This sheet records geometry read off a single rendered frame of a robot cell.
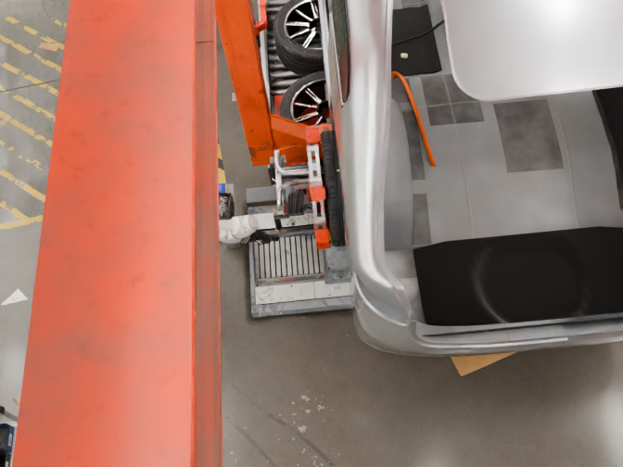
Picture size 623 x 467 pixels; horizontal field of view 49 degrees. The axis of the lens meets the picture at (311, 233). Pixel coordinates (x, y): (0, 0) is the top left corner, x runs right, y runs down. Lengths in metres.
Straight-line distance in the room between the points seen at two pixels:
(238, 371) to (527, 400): 1.76
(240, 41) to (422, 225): 1.34
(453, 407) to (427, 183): 1.40
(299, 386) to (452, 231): 1.39
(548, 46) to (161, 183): 1.05
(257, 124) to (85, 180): 2.93
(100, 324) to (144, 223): 0.18
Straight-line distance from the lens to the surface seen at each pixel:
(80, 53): 1.42
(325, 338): 4.44
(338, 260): 4.40
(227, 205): 4.32
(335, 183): 3.60
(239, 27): 3.52
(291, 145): 4.32
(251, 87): 3.85
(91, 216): 1.19
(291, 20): 5.38
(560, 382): 4.52
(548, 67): 1.82
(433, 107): 4.03
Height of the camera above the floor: 4.18
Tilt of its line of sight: 62 degrees down
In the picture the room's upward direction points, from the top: 8 degrees counter-clockwise
